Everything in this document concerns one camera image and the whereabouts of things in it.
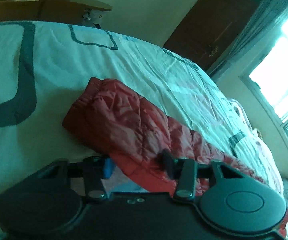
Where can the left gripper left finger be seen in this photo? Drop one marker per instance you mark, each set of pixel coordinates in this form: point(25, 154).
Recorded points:
point(92, 170)

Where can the grey-blue left curtain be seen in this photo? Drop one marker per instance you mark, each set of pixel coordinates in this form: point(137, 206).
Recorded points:
point(268, 15)

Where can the round wooden table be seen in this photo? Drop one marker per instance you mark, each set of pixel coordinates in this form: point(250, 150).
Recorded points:
point(76, 12)

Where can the dark wooden door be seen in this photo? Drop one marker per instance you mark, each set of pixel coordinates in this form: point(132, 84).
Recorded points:
point(209, 28)

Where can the red quilted down jacket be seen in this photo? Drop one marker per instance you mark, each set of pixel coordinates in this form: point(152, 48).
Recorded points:
point(111, 118)

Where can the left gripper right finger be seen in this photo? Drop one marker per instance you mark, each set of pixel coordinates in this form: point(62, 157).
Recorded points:
point(185, 172)

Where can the white patterned bed sheet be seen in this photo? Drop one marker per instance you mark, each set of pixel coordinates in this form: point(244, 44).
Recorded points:
point(45, 67)

